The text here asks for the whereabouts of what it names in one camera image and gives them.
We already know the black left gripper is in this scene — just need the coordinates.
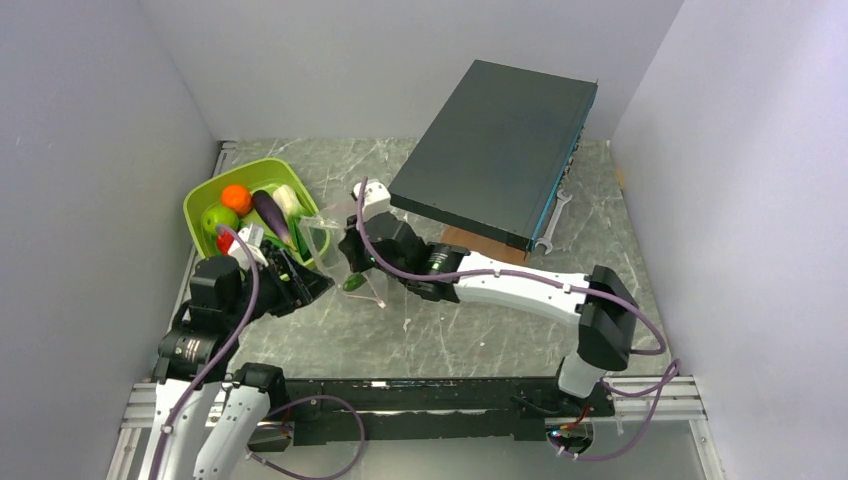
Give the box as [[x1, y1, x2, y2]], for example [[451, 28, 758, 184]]
[[226, 246, 334, 328]]

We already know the green toy cucumber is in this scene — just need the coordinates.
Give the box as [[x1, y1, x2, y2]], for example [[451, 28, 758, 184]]
[[341, 273, 367, 292]]

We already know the clear pink zip top bag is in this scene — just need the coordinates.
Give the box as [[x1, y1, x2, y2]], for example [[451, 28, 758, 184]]
[[299, 197, 388, 309]]

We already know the purple toy eggplant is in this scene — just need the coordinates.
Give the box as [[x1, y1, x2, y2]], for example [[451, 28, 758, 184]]
[[252, 190, 296, 249]]

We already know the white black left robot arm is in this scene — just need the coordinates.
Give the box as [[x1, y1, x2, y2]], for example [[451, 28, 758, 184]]
[[139, 247, 334, 479]]

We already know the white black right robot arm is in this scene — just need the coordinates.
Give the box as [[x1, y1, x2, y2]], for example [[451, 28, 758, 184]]
[[339, 212, 640, 415]]

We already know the white green toy bok choy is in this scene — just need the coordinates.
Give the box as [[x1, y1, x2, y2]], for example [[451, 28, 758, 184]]
[[271, 185, 312, 261]]

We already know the brown wooden board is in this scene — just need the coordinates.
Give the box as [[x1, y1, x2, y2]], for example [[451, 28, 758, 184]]
[[440, 226, 527, 266]]

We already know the red toy pepper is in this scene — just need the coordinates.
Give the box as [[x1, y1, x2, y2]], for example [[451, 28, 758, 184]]
[[215, 232, 234, 255]]

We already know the orange toy fruit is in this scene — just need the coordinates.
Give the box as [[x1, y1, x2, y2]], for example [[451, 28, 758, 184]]
[[220, 184, 253, 217]]

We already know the green toy apple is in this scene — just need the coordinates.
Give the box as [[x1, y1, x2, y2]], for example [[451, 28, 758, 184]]
[[200, 204, 240, 237]]

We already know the lime green plastic basket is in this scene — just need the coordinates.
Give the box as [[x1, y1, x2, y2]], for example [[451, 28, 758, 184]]
[[183, 158, 319, 270]]

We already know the dark rack server box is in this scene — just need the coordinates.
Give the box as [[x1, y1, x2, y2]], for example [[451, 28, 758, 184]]
[[388, 60, 598, 252]]

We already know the silver open end wrench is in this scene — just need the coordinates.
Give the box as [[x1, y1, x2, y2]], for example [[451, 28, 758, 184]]
[[534, 189, 573, 255]]

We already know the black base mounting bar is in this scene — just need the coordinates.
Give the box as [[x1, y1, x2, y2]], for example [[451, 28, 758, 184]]
[[268, 376, 615, 446]]

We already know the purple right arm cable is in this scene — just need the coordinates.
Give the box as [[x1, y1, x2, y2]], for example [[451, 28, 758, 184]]
[[354, 176, 684, 464]]

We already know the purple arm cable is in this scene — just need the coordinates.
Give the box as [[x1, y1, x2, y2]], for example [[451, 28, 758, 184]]
[[146, 223, 261, 480], [354, 176, 684, 464]]

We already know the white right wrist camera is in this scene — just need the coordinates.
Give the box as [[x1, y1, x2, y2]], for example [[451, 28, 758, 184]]
[[351, 180, 391, 221]]

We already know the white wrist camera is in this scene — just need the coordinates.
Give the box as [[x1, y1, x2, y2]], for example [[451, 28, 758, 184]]
[[229, 223, 269, 270], [351, 180, 391, 221]]

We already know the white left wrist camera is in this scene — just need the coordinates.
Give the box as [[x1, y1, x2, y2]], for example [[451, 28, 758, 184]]
[[229, 223, 269, 270]]

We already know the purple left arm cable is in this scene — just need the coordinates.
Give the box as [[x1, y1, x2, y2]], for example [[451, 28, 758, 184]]
[[146, 223, 261, 480]]

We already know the aluminium frame rail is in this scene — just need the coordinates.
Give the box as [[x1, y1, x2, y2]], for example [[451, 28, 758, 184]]
[[106, 376, 726, 479]]

